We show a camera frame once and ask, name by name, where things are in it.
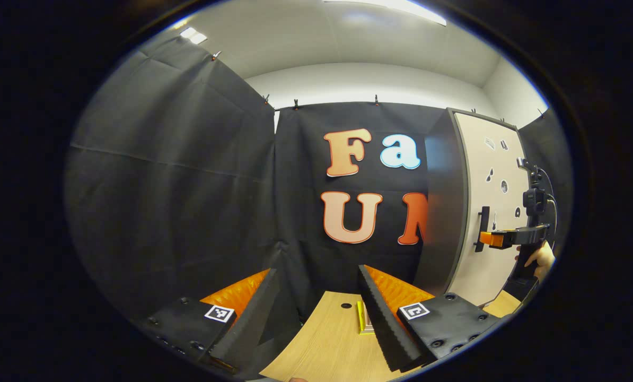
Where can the small ceiling light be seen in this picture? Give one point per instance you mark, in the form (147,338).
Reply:
(193,35)

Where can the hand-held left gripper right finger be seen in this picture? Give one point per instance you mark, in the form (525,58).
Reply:
(383,323)

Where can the cream cabinet door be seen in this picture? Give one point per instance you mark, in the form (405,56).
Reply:
(486,276)

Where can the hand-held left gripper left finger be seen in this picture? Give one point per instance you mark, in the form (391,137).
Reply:
(253,323)

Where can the black backdrop cloth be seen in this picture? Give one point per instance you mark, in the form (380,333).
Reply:
(178,185)

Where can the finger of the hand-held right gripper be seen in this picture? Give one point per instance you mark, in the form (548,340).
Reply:
(494,239)

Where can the grey cabinet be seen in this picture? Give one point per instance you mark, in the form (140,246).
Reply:
(444,212)

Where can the long ceiling light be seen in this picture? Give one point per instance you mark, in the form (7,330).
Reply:
(390,9)

